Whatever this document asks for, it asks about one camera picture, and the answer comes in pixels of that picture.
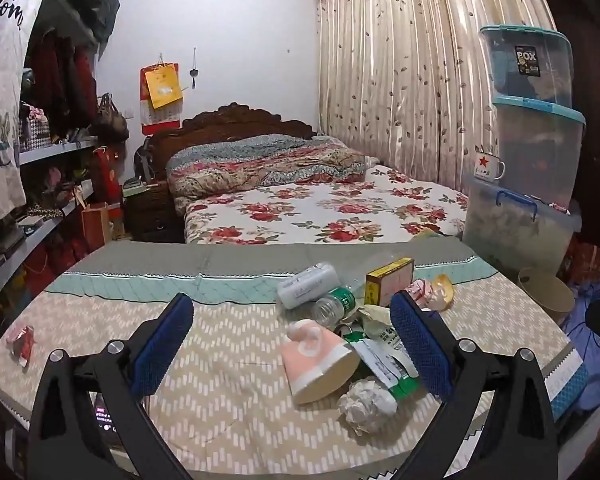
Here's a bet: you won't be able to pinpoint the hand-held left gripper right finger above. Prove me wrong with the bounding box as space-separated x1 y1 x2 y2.
389 290 563 480

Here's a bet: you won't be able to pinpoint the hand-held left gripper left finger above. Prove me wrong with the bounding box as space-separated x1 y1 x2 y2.
27 292 196 480

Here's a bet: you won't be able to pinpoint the white red plastic bag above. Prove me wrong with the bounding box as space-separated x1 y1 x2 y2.
407 277 438 311

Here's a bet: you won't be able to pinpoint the beige waste basket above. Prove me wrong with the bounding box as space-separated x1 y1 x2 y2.
517 266 577 326

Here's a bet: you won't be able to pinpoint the yellow brown medicine box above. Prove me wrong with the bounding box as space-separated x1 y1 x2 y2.
365 257 415 307

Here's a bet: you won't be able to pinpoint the light blue cloth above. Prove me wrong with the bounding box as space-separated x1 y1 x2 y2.
562 280 600 411

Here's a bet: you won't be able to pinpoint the green white packet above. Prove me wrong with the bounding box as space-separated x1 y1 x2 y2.
352 337 421 401

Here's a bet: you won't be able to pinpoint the crumpled cream plastic wrapper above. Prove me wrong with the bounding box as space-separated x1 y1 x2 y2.
355 305 397 343

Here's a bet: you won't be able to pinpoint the yellow wrapper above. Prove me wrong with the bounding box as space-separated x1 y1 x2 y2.
430 272 456 311

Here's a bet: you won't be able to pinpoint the orange red bag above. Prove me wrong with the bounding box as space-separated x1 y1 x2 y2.
565 240 600 286

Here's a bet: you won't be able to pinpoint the crumpled white paper ball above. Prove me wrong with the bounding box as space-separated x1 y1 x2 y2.
337 379 398 435

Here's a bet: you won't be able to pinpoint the clear bottle with green label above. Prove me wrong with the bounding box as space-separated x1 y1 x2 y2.
312 285 358 326

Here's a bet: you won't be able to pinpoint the white bottle with leaf print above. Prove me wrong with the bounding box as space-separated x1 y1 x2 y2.
277 262 342 310

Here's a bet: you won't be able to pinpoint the dark wooden nightstand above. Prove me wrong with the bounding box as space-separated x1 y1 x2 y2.
122 180 186 243

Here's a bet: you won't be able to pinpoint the brown paper bag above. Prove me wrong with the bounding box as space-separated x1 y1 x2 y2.
81 202 112 253

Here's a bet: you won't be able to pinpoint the red snack packet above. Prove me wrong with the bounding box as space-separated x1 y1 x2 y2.
6 324 36 367

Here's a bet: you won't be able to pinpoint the green white book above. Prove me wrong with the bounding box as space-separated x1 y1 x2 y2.
122 180 156 198

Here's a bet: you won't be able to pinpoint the red gift bag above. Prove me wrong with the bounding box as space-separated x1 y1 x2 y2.
92 147 124 206

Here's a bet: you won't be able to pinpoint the clear storage box teal lid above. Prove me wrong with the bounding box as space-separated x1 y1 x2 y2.
492 96 587 206

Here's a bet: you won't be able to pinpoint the enamel mug with red star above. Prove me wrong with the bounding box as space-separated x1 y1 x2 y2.
474 146 507 182

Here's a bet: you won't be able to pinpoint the floral quilt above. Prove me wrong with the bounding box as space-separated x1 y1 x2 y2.
166 134 367 201

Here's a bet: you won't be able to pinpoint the dark wooden door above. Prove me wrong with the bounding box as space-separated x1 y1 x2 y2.
530 0 600 271

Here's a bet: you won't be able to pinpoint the carved wooden headboard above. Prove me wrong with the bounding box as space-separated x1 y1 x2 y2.
147 103 317 167

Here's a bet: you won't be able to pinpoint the grey shelving unit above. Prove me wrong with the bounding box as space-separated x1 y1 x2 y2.
0 0 126 321

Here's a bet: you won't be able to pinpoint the brown handbag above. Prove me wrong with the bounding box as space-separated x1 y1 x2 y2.
90 92 130 143

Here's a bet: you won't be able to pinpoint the yellow paper bag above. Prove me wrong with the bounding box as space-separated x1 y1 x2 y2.
145 62 185 109

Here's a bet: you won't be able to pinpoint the clear storage box black label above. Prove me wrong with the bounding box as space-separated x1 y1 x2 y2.
479 25 574 108

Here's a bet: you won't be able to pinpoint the beige leaf print curtain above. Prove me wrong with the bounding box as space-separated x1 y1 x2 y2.
316 0 556 196

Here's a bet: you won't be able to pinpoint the dark red hanging clothes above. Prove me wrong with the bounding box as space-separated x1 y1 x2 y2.
27 30 98 135

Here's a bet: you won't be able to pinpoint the white printed cloth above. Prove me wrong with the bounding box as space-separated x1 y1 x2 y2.
0 0 56 233

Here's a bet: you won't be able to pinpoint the clear storage box blue handle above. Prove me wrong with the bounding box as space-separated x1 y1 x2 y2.
462 175 583 277

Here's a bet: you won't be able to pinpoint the red wall calendar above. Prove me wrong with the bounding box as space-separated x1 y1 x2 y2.
140 63 183 136

